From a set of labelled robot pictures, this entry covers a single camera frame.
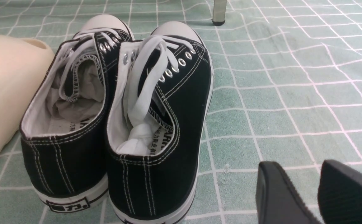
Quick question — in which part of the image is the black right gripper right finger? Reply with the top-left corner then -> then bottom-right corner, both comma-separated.
317,159 -> 362,224

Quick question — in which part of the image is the right black canvas sneaker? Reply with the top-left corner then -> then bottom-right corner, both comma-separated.
106,21 -> 214,224

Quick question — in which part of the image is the green checkered cloth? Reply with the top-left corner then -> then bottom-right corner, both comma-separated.
0,0 -> 362,224

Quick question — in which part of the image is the left black canvas sneaker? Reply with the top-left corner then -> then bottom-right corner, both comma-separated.
20,14 -> 134,214

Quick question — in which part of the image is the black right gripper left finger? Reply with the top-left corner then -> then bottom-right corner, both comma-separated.
255,161 -> 321,224

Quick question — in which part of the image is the right cream slipper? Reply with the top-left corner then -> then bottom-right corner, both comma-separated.
0,35 -> 54,152

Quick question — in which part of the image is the black canvas sneaker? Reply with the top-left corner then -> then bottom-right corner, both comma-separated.
20,14 -> 134,214
106,21 -> 214,224

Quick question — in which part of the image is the steel shoe rack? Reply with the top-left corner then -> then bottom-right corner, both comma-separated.
212,0 -> 227,26

